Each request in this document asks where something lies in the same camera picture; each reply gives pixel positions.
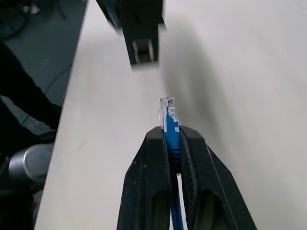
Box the blue Ethernet cable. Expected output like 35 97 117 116
157 95 185 230

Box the silver robot body joint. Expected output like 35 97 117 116
8 143 55 184

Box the thin grey floor cable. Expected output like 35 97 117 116
43 62 74 95

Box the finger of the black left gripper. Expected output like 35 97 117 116
157 0 168 31
95 0 124 32

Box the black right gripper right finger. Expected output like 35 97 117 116
179 125 259 230

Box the black floor cable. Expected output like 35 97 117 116
0 0 33 41

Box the small black box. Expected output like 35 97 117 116
120 0 160 66

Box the black robot torso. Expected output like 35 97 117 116
0 40 63 230

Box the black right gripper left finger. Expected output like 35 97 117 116
117 126 172 230

